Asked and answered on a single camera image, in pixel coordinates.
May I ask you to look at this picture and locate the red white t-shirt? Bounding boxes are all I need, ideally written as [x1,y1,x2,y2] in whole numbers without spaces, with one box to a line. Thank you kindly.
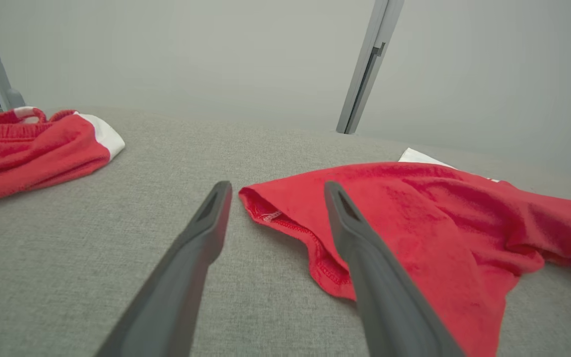
[238,147,571,357]

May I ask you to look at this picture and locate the red white shorts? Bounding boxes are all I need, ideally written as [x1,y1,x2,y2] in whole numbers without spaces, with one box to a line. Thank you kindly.
[0,106,126,203]

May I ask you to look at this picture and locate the grey partition post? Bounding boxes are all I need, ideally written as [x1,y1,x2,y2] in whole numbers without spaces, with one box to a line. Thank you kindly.
[336,0,406,135]

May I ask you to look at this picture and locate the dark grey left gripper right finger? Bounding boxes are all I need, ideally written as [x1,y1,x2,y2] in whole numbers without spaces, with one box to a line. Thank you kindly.
[324,180,466,357]

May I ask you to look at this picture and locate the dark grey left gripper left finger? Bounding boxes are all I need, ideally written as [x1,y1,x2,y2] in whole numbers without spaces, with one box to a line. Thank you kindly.
[95,180,233,357]

